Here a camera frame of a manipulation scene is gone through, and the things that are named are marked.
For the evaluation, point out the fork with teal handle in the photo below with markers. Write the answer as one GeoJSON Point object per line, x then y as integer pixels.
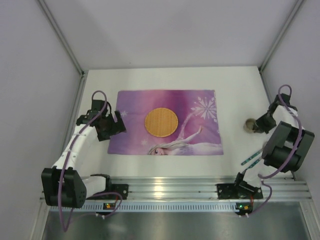
{"type": "Point", "coordinates": [252, 165]}

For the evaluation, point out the speckled ceramic cup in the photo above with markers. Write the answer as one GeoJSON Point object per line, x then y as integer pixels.
{"type": "Point", "coordinates": [250, 126]}

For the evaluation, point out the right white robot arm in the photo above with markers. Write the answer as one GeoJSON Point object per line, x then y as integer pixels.
{"type": "Point", "coordinates": [288, 142]}

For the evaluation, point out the perforated grey cable duct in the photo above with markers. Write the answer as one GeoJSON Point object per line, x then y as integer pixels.
{"type": "Point", "coordinates": [145, 207]}

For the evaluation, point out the right aluminium frame post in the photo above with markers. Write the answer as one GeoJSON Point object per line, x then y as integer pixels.
{"type": "Point", "coordinates": [293, 13]}

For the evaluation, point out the spoon with teal handle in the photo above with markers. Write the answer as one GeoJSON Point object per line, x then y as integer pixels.
{"type": "Point", "coordinates": [254, 155]}

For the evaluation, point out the purple printed placemat cloth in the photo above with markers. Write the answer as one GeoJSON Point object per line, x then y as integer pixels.
{"type": "Point", "coordinates": [197, 132]}

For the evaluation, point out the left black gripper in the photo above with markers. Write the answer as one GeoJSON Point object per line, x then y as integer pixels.
{"type": "Point", "coordinates": [116, 124]}

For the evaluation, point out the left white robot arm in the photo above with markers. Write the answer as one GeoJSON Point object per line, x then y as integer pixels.
{"type": "Point", "coordinates": [62, 184]}

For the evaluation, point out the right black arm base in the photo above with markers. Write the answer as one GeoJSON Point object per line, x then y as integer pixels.
{"type": "Point", "coordinates": [244, 191]}

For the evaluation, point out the aluminium frame post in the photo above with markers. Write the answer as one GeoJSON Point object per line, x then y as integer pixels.
{"type": "Point", "coordinates": [58, 32]}
{"type": "Point", "coordinates": [293, 13]}

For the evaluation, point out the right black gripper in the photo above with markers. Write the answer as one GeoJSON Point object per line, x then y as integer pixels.
{"type": "Point", "coordinates": [259, 123]}

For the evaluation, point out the left aluminium frame post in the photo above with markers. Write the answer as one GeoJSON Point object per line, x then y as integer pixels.
{"type": "Point", "coordinates": [58, 32]}

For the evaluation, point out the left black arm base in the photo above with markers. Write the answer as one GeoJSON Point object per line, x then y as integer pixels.
{"type": "Point", "coordinates": [122, 189]}

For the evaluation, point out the aluminium mounting rail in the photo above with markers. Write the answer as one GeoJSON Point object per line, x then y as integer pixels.
{"type": "Point", "coordinates": [204, 188]}

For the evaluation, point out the round woven bamboo plate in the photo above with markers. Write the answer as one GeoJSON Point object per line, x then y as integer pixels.
{"type": "Point", "coordinates": [161, 122]}

